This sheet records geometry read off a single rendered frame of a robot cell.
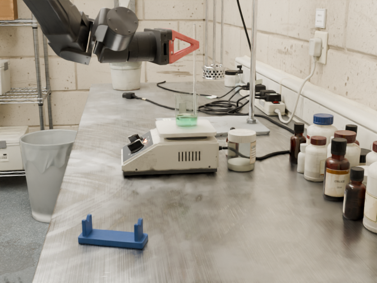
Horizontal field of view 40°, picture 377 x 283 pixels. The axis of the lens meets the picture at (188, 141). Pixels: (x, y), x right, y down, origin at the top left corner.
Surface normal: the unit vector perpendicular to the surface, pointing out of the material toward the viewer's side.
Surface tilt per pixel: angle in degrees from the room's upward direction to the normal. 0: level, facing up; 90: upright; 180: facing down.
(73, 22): 88
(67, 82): 90
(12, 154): 92
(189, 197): 0
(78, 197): 0
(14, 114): 90
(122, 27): 57
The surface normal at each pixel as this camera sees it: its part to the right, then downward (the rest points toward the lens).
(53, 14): -0.04, 0.92
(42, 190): -0.25, 0.32
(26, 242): 0.00, -0.97
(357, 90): -0.99, 0.04
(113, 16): 0.33, -0.32
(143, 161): 0.13, 0.26
